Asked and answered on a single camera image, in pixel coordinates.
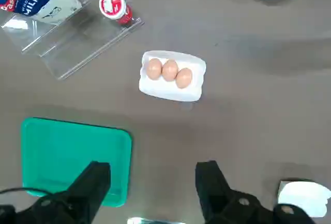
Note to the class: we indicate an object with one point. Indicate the red yoghurt bottle white lid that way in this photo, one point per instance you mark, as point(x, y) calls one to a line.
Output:
point(111, 4)

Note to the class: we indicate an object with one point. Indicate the green plastic tray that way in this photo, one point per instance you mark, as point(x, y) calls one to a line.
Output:
point(64, 151)

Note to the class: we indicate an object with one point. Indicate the brown egg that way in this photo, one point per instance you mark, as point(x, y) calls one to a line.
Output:
point(184, 78)
point(154, 69)
point(169, 71)

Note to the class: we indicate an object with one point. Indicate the clear acrylic shelf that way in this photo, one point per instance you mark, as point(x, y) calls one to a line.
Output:
point(64, 53)

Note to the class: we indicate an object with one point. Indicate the white egg box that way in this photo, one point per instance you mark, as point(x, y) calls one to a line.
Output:
point(168, 92)

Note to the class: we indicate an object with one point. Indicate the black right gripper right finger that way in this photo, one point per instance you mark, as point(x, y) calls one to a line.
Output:
point(214, 190)

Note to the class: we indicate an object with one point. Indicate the blue white milk carton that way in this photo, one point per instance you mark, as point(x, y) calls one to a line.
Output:
point(31, 1)

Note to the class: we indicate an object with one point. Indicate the white snack box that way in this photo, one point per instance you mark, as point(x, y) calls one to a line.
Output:
point(302, 195)

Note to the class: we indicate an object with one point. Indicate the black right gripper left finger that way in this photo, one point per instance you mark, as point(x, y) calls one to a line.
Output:
point(85, 190)

